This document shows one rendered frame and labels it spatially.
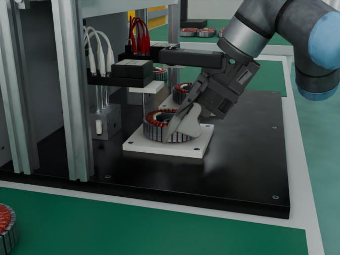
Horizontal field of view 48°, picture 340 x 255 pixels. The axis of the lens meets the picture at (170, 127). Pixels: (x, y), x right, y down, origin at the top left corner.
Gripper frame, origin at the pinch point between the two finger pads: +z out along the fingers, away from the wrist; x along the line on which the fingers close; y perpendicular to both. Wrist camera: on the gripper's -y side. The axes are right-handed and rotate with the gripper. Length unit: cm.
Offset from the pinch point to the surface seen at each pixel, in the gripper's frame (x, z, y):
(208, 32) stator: 182, 12, -17
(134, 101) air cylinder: 20.5, 9.0, -11.5
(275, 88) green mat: 55, -7, 20
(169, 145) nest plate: -5.8, 0.4, 1.8
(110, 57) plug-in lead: -0.4, -5.3, -16.9
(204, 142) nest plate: -2.8, -2.8, 7.0
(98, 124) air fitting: -4.9, 5.7, -11.7
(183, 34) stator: 181, 22, -30
